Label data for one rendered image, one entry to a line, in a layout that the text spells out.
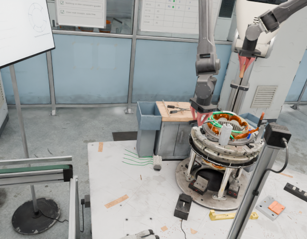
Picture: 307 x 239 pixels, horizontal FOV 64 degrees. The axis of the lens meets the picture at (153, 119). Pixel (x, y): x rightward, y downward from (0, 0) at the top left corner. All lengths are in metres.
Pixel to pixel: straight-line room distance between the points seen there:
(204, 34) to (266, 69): 2.62
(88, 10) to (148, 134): 2.02
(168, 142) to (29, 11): 0.99
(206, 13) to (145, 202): 0.82
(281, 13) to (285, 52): 2.47
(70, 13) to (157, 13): 0.99
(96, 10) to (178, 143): 2.08
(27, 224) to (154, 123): 1.30
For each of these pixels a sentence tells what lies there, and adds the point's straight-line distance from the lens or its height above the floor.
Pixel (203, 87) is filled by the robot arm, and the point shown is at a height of 1.36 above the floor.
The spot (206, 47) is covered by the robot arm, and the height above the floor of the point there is 1.47.
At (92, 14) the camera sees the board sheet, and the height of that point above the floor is 1.27.
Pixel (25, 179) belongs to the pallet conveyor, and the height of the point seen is 0.72.
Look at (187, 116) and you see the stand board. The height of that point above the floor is 1.07.
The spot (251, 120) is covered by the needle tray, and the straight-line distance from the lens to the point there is 1.52.
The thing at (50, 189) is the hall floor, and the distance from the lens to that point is 2.38.
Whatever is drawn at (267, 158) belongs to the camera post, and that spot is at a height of 1.32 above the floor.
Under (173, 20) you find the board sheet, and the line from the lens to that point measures 3.25.
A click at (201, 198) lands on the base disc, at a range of 1.23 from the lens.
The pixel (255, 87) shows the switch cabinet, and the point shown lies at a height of 0.60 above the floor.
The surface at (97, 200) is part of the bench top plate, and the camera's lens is 1.18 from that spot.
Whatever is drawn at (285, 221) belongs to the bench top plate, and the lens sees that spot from 1.35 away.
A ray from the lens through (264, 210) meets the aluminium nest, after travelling 1.31.
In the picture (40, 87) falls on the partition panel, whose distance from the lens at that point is 3.37.
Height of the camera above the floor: 1.65
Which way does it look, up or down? 29 degrees down
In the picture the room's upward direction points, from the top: 7 degrees clockwise
